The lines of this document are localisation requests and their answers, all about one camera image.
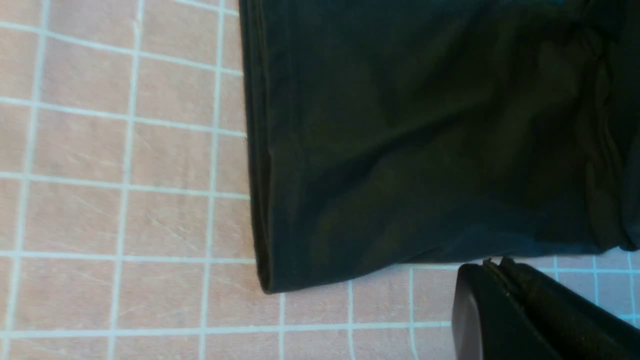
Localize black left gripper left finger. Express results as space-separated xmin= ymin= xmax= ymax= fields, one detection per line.
xmin=451 ymin=264 xmax=556 ymax=360

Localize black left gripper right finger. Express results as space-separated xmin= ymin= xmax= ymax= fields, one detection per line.
xmin=482 ymin=258 xmax=639 ymax=360

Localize dark gray long-sleeve shirt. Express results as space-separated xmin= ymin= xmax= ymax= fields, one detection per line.
xmin=238 ymin=0 xmax=640 ymax=294

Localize pink grid-pattern tablecloth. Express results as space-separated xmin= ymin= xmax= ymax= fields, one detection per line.
xmin=0 ymin=0 xmax=640 ymax=360

